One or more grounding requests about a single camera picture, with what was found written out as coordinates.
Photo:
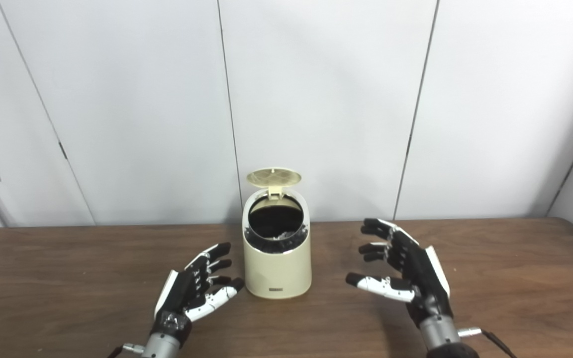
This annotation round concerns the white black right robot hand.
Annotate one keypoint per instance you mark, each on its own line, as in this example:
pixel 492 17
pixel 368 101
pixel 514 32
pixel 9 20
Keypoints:
pixel 423 278

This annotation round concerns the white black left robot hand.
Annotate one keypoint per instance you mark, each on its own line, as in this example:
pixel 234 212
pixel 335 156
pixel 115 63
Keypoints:
pixel 179 296

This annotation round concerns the cream-colored desktop trash bin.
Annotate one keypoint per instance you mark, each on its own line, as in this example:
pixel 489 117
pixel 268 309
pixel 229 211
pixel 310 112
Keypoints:
pixel 276 273

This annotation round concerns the cream round bin lid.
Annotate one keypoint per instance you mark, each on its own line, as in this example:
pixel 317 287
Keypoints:
pixel 273 176

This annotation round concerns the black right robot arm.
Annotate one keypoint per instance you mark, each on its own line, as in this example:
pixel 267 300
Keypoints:
pixel 438 334

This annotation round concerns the black plastic bin liner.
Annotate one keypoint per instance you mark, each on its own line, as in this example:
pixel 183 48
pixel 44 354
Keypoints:
pixel 274 219

